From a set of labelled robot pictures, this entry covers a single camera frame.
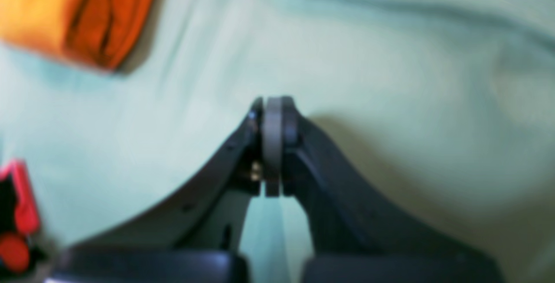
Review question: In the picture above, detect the red black corner clamp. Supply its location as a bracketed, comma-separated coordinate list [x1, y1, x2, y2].
[0, 159, 44, 282]

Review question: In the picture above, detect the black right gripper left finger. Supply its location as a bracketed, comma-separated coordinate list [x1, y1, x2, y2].
[44, 97, 264, 283]

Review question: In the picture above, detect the orange T-shirt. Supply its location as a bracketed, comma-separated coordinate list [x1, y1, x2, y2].
[0, 0, 154, 71]

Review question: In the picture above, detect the green table cloth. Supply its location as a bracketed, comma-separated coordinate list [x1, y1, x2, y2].
[1, 0, 555, 283]

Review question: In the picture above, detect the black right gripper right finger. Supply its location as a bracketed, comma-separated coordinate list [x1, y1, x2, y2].
[280, 97, 505, 283]

